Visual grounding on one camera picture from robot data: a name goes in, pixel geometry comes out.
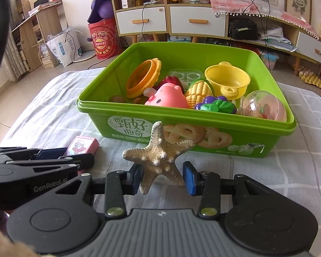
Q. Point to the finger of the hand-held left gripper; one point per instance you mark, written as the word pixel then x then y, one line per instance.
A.
pixel 83 162
pixel 52 154

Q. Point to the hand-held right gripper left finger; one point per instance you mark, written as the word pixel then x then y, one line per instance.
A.
pixel 137 179

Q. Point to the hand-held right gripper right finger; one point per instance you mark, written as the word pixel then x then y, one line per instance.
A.
pixel 191 178

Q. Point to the pink card box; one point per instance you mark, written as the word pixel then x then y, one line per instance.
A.
pixel 81 144

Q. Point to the beige dried starfish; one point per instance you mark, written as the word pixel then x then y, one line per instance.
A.
pixel 156 152

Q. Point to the green plastic box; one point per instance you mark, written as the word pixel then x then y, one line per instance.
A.
pixel 96 123

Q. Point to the purple toy grapes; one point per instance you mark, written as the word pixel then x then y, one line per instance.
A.
pixel 216 105

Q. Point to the pink rubber pig toy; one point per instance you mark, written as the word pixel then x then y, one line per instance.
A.
pixel 165 97

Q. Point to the yellow toy corn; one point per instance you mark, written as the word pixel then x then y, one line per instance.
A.
pixel 199 91

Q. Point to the orange toy pumpkin half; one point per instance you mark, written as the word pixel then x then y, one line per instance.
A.
pixel 141 77

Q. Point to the clear pink capsule ball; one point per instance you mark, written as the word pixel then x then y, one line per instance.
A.
pixel 262 104

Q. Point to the yellow toy pot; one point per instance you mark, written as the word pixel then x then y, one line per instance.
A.
pixel 227 77

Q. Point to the grey checked cloth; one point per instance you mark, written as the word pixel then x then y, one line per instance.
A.
pixel 283 171

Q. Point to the white round floor base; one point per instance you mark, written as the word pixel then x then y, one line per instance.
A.
pixel 84 56

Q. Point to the white paper bag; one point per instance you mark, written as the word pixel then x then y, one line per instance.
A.
pixel 61 48

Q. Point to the red printed paper bucket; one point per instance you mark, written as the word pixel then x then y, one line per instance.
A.
pixel 104 40

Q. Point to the wooden bookshelf desk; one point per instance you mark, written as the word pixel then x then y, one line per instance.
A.
pixel 42 18

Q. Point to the clear bin black lid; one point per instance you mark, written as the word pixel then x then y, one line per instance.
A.
pixel 216 42

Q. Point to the white drawer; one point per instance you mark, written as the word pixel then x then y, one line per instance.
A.
pixel 182 26
pixel 128 28
pixel 310 44

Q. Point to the small clear bin blue lid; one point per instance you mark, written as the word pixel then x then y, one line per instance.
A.
pixel 268 59

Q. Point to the wooden shelf cabinet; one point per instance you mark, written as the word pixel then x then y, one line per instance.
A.
pixel 112 13

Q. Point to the yellow egg tray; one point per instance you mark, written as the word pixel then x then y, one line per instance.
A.
pixel 310 77

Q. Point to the purple plush toy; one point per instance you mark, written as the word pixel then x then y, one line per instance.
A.
pixel 103 5

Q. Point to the black bag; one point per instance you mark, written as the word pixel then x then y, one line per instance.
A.
pixel 242 29

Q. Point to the stack of folded papers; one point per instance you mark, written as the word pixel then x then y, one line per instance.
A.
pixel 278 38

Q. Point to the wooden curved sideboard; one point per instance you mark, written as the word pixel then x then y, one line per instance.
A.
pixel 291 34

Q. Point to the pink fringed cloth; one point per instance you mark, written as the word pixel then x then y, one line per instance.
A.
pixel 230 5

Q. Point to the framed cartoon drawing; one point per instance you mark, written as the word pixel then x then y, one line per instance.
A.
pixel 298 0

